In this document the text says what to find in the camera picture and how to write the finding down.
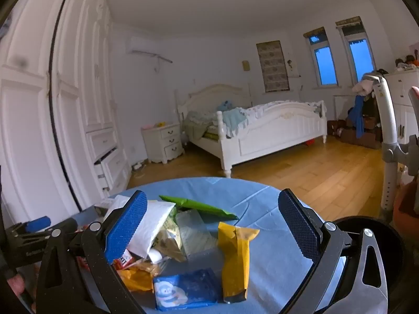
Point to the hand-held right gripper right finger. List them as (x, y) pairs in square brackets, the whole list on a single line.
[(299, 227)]

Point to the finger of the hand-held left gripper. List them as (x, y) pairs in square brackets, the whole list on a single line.
[(37, 224), (24, 248)]

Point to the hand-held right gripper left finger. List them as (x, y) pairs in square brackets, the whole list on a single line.
[(126, 227)]

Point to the black trash bin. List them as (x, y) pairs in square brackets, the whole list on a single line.
[(352, 223)]

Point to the person's left hand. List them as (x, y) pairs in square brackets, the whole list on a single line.
[(15, 284)]

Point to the white padded envelope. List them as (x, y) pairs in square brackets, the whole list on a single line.
[(154, 222)]

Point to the red white box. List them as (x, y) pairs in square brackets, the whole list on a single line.
[(126, 260)]

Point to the blue tablecloth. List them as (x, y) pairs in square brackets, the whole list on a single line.
[(262, 219)]

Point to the yellow green snack wrapper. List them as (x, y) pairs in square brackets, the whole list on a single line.
[(168, 240)]

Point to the orange wrapper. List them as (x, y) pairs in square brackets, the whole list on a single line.
[(137, 279)]

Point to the clear plastic bag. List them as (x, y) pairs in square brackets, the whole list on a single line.
[(196, 235)]

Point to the yellow packet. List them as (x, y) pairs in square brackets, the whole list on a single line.
[(234, 261)]

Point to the green flat packet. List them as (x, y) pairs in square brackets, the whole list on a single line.
[(203, 210)]

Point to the blue tissue pack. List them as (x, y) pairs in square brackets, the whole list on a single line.
[(186, 289)]

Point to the white nightstand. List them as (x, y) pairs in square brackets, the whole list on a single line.
[(163, 144)]

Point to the white wooden bed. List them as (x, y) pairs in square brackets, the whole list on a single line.
[(278, 137)]

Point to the brown boxes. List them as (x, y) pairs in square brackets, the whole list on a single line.
[(356, 135)]

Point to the blue garment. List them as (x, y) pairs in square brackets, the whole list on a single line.
[(356, 117)]

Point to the light blue blanket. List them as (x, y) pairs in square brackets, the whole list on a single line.
[(235, 117)]

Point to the white wardrobe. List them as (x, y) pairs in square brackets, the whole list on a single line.
[(75, 88)]

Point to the blue stuffed toy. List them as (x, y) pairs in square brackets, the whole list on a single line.
[(226, 105)]

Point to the grey pink desk chair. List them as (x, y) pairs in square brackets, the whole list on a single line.
[(381, 104)]

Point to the pale pink pillow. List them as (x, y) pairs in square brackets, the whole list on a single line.
[(361, 88)]

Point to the white dresser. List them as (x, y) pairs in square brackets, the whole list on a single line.
[(401, 104)]

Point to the small window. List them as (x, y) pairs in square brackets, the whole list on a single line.
[(322, 62)]

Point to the tall window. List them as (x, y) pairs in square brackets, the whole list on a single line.
[(358, 55)]

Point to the patterned wall hanging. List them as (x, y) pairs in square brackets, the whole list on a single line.
[(273, 67)]

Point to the small yellow wall plaque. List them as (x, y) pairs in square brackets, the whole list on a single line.
[(245, 65)]

